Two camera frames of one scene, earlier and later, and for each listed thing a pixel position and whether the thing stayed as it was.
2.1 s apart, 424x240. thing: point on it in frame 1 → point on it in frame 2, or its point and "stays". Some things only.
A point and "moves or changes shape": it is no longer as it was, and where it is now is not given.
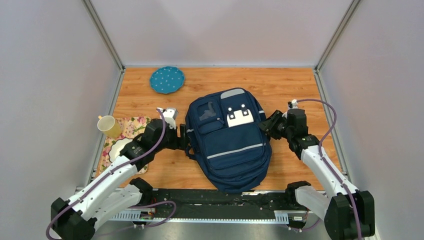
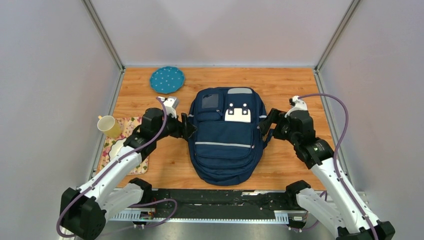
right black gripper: (268, 125) stays
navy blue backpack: (224, 136) moves or changes shape
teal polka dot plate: (167, 79) stays
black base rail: (216, 204) stays
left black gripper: (180, 143) → (184, 129)
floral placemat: (132, 127) stays
